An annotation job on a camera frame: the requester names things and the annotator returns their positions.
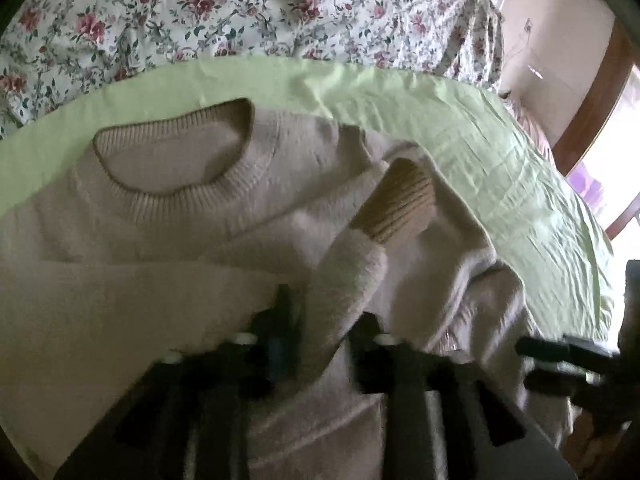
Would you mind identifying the pink cloth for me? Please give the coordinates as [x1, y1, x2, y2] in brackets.
[502, 91, 557, 163]

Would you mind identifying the white floral quilt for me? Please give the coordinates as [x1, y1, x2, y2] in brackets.
[0, 0, 506, 138]

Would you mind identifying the beige knit sweater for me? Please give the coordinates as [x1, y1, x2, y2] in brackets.
[0, 97, 571, 480]

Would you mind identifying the brown wooden door frame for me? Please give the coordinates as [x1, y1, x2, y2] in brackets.
[550, 20, 640, 241]

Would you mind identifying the purple cloth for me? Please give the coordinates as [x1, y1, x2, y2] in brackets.
[564, 164, 603, 207]

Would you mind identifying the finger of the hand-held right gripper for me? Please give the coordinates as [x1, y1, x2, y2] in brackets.
[522, 366, 601, 402]
[516, 334, 621, 368]

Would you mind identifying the light green bed sheet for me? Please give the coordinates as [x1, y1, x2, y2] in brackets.
[0, 55, 616, 466]

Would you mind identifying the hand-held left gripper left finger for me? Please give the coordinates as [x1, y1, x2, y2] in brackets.
[54, 284, 297, 480]

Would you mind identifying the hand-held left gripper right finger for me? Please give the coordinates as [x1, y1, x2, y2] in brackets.
[349, 312, 577, 480]

